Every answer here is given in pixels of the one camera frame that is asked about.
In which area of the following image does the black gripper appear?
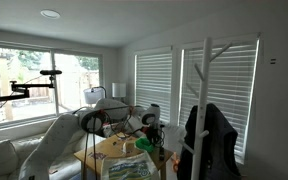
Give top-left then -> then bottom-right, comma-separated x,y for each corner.
146,126 -> 161,144

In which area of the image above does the green plastic bowl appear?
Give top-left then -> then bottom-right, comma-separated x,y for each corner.
135,137 -> 154,153

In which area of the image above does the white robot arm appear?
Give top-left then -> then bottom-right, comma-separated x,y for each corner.
18,98 -> 160,180

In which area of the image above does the black remote control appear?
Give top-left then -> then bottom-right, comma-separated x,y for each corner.
159,147 -> 165,161

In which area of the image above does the grey sofa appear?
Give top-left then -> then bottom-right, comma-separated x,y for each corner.
161,121 -> 186,154

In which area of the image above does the wooden coffee table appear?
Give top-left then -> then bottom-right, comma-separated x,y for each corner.
74,133 -> 172,180

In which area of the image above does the white coat rack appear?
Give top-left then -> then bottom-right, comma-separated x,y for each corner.
179,37 -> 232,180

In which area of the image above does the dark jacket on rack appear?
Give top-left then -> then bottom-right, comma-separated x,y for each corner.
177,103 -> 241,180

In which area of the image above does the white arc lamp shade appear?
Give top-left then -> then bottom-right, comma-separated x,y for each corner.
83,86 -> 106,104

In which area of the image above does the white window blind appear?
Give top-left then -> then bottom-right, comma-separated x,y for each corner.
178,38 -> 258,164

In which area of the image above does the white leather sofa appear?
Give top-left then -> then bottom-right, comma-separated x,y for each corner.
0,131 -> 85,180

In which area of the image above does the round ceiling light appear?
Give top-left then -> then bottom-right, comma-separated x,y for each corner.
40,9 -> 60,19

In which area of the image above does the black camera on boom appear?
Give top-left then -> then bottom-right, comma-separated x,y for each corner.
0,70 -> 62,102

